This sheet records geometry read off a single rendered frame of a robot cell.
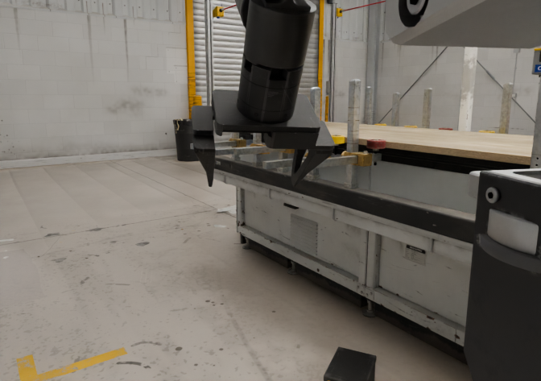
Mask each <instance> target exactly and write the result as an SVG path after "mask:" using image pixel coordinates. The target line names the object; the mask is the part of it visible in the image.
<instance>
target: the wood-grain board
mask: <svg viewBox="0 0 541 381"><path fill-rule="evenodd" d="M325 124H326V126H327V128H328V130H329V133H330V135H344V137H345V143H347V130H348V123H343V122H325ZM533 138H534V136H529V135H507V134H495V133H483V132H472V131H459V130H437V129H425V128H413V127H401V126H379V125H366V124H359V140H358V144H360V145H366V144H367V140H368V139H384V140H386V148H394V149H400V150H407V151H419V152H427V153H433V154H440V155H453V156H460V157H466V158H473V159H486V160H492V161H499V162H506V163H513V164H525V165H530V164H531V152H532V146H533Z"/></svg>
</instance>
